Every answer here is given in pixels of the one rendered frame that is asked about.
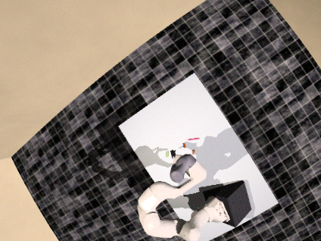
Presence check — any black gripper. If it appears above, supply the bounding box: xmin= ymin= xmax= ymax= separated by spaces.
xmin=170 ymin=149 xmax=176 ymax=159

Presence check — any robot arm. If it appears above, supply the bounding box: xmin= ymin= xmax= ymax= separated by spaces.
xmin=138 ymin=154 xmax=230 ymax=241

